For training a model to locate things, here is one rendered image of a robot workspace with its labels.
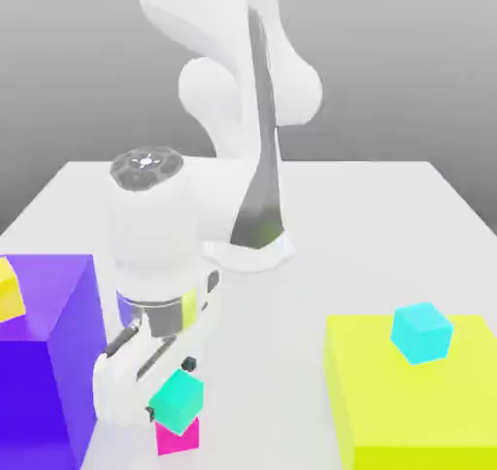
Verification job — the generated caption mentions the small yellow cube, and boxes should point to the small yellow cube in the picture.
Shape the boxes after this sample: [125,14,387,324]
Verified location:
[0,256,27,323]

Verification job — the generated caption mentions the small cyan cube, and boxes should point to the small cyan cube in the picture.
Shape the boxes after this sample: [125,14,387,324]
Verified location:
[389,301,455,367]

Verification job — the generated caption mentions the small magenta cube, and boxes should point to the small magenta cube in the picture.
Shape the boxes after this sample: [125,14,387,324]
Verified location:
[154,415,201,457]

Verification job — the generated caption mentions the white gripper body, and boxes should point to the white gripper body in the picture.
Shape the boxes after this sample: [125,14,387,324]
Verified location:
[91,321,197,428]

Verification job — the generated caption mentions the small teal cube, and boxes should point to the small teal cube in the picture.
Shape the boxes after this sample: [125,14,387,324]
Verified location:
[148,368,206,437]

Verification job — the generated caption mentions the large yellow-green box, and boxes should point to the large yellow-green box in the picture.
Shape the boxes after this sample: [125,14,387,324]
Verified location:
[323,313,497,470]

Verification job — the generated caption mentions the large purple box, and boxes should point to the large purple box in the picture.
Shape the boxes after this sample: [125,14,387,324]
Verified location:
[0,253,109,470]

